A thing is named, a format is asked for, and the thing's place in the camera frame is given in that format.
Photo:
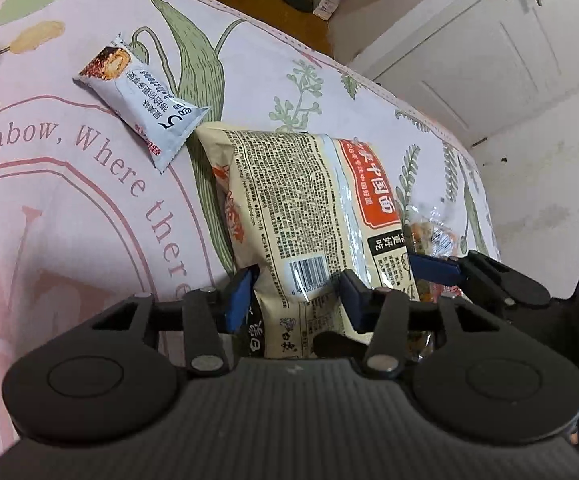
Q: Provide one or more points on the clear snack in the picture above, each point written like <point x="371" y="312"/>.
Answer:
<point x="429" y="237"/>

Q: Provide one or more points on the black snack pouch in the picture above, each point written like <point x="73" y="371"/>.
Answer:
<point x="254" y="335"/>

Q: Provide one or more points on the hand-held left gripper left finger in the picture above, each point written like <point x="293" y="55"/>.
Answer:
<point x="239" y="296"/>

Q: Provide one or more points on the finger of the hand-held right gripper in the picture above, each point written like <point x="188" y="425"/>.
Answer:
<point x="434" y="269"/>

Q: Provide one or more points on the white door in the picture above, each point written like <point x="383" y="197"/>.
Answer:
<point x="494" y="50"/>

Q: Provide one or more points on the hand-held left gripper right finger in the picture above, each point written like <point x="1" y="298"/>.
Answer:
<point x="354" y="305"/>

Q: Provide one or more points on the silver snack packet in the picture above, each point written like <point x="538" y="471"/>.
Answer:
<point x="134" y="105"/>

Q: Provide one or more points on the floral printed bedsheet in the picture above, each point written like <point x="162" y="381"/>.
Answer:
<point x="69" y="210"/>

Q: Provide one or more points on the beige instant noodle packet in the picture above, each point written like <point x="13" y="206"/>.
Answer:
<point x="294" y="210"/>

